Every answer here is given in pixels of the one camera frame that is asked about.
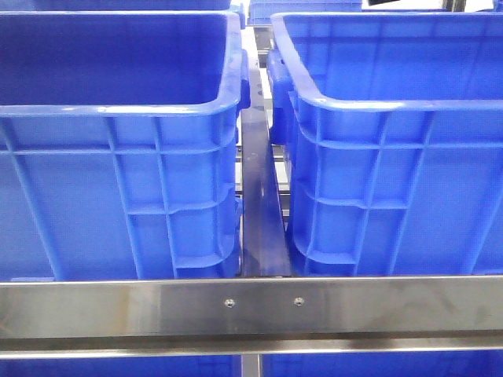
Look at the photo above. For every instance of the steel rack centre bar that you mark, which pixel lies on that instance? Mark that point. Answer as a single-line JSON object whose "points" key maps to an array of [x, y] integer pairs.
{"points": [[265, 251]]}

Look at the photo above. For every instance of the large blue crate left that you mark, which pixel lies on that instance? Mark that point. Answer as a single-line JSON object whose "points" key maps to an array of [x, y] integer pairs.
{"points": [[118, 144]]}

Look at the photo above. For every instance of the large blue crate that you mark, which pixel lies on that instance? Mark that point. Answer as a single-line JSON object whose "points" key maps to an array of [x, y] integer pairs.
{"points": [[118, 144], [393, 131]]}

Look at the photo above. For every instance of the large blue crate right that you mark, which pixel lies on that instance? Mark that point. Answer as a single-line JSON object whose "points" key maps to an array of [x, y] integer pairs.
{"points": [[393, 131]]}

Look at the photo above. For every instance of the distant blue crate tall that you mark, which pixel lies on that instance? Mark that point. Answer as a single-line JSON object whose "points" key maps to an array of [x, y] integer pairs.
{"points": [[260, 11]]}

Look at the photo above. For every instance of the steel rack front rail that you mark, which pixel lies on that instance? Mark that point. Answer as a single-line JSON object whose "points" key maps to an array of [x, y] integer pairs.
{"points": [[243, 316]]}

